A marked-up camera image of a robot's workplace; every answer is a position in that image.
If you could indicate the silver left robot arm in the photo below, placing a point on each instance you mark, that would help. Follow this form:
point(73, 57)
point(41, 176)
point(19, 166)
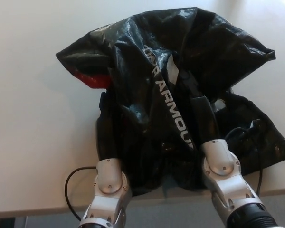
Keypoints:
point(109, 180)

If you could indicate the black Under Armour plastic bag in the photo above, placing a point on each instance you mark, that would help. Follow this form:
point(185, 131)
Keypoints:
point(156, 59)

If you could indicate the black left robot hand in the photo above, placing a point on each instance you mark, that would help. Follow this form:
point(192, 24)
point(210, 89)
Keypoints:
point(109, 133)

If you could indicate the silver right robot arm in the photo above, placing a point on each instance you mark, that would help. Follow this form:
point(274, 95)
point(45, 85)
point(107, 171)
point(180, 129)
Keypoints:
point(228, 171)

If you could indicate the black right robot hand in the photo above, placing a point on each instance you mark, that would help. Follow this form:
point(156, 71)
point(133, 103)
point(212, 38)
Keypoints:
point(203, 118)

